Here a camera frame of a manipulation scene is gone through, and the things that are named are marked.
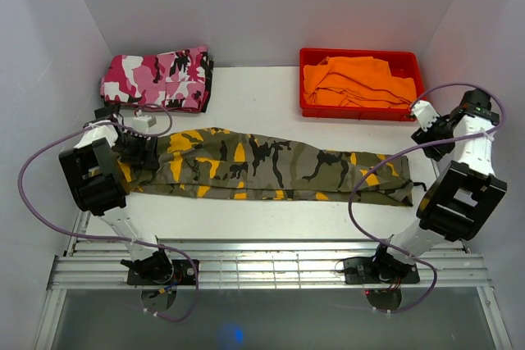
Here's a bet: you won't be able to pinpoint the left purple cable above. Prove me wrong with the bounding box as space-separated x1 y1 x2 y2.
16 102 201 323

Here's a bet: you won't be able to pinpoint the aluminium rail frame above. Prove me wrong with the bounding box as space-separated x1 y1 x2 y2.
34 202 512 350

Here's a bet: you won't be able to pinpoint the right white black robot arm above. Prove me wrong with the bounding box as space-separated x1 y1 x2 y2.
370 89 507 282

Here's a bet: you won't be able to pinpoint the red plastic bin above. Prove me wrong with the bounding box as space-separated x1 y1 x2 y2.
299 48 424 122

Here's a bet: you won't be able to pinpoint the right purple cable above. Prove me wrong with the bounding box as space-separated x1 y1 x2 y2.
331 82 509 315

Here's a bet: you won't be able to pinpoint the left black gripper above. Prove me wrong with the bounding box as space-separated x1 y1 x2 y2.
112 130 159 170

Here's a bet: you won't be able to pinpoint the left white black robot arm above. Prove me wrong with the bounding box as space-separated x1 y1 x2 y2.
59 105 175 284

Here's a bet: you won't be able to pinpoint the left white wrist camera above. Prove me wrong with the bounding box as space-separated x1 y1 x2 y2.
131 115 157 134

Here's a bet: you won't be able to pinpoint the yellow camouflage trousers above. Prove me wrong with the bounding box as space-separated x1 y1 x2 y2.
121 127 415 207

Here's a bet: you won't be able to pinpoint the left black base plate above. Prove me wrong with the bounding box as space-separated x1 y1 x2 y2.
126 259 200 287

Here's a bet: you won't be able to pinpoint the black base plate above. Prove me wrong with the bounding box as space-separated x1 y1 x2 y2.
126 259 200 287
342 257 420 284

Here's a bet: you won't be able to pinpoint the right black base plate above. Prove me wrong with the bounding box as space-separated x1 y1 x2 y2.
342 257 420 284

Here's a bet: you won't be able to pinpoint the purple cable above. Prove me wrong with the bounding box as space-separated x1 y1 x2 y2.
16 102 201 323
331 82 509 315

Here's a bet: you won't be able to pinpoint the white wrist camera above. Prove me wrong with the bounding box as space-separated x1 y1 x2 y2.
131 115 157 134
411 100 441 131

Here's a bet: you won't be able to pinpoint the orange cloth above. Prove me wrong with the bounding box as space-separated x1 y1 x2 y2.
303 57 417 110

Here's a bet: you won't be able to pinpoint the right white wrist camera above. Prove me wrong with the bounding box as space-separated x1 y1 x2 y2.
411 100 441 131

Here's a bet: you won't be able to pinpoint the pink camouflage folded trousers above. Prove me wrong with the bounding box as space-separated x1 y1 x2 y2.
100 46 214 113

